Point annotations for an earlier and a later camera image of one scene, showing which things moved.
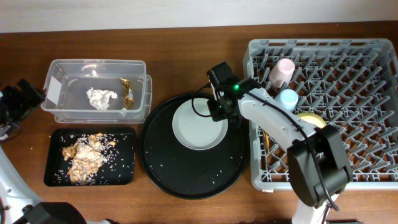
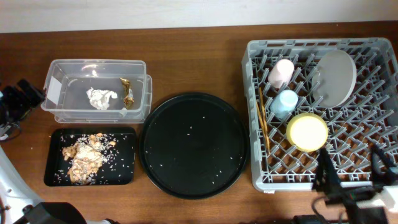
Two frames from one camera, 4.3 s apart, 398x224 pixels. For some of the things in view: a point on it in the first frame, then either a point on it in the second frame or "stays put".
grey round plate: x=194 y=126 to x=334 y=78
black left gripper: x=22 y=104 stays put
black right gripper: x=217 y=112 to x=342 y=196
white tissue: x=100 y=98 stays put
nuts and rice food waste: x=86 y=157 stays put
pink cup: x=282 y=73 stays put
